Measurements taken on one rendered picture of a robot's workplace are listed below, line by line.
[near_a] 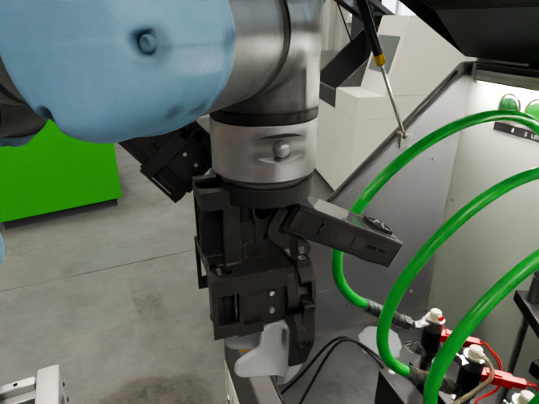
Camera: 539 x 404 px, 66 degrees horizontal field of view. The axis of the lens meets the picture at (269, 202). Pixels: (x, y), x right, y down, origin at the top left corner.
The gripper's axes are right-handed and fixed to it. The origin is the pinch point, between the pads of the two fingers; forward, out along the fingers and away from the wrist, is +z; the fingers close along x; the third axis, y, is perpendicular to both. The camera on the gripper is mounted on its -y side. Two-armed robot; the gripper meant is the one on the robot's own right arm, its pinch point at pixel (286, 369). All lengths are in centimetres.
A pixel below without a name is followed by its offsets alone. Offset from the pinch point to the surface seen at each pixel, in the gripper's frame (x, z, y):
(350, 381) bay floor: -28, 40, -26
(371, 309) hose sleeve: -11.4, 5.9, -16.9
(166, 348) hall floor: -143, 123, 8
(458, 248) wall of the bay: -37, 18, -57
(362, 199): -11.8, -10.6, -14.1
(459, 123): -11.7, -18.8, -26.3
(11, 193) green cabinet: -314, 93, 104
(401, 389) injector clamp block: -12.4, 24.9, -25.2
